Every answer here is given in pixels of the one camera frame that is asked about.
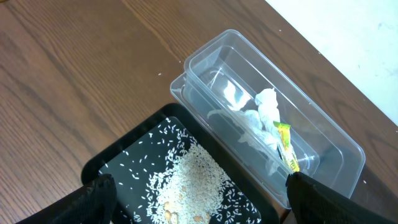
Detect yellow green snack wrapper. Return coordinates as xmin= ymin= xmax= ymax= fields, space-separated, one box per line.
xmin=274 ymin=121 xmax=300 ymax=172

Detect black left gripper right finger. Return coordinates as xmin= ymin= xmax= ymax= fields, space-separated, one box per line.
xmin=285 ymin=172 xmax=392 ymax=224

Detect clear plastic waste bin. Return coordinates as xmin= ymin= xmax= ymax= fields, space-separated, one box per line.
xmin=170 ymin=29 xmax=366 ymax=208

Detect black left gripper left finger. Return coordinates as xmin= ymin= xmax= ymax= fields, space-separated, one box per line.
xmin=17 ymin=174 xmax=118 ymax=224

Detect black plastic tray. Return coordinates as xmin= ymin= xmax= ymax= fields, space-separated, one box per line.
xmin=81 ymin=103 xmax=279 ymax=223

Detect white napkin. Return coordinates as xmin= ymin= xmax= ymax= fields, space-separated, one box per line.
xmin=224 ymin=82 xmax=281 ymax=159

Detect white rice leftovers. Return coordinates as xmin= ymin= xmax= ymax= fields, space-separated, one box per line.
xmin=98 ymin=116 xmax=262 ymax=224

